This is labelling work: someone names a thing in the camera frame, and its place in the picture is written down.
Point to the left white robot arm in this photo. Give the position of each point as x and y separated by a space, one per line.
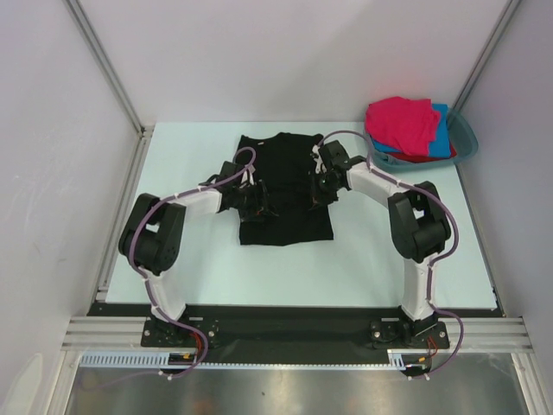
152 235

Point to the white cable duct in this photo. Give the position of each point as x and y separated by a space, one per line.
139 360
410 359

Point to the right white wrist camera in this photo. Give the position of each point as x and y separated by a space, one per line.
319 164

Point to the blue t shirt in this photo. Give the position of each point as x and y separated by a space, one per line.
439 149

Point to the aluminium frame post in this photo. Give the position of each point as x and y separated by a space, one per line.
506 18
99 54

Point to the teal plastic basket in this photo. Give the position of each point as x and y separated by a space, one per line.
461 136

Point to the left white cable duct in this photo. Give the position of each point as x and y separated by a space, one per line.
139 360

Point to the pink t shirt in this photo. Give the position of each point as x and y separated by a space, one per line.
406 125

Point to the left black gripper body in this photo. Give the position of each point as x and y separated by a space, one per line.
247 202

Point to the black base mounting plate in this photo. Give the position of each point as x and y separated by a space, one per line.
286 335

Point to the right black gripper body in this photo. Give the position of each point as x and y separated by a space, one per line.
323 190

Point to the right white cable duct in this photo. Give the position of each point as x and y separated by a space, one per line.
410 359

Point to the right aluminium frame post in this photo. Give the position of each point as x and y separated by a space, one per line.
506 18

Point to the black t shirt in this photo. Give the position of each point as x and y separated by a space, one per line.
283 164

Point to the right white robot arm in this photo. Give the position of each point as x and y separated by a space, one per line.
418 222

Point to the aluminium front rail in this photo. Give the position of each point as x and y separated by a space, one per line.
480 335

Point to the left aluminium frame post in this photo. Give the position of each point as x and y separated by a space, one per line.
99 54

